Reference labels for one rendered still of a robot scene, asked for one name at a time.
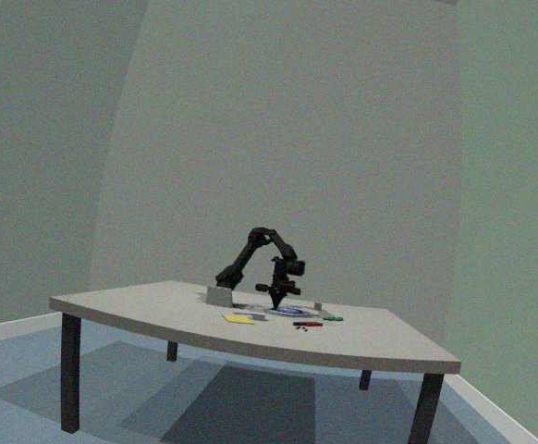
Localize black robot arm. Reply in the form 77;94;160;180
215;228;306;293

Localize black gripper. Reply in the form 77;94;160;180
255;272;300;309

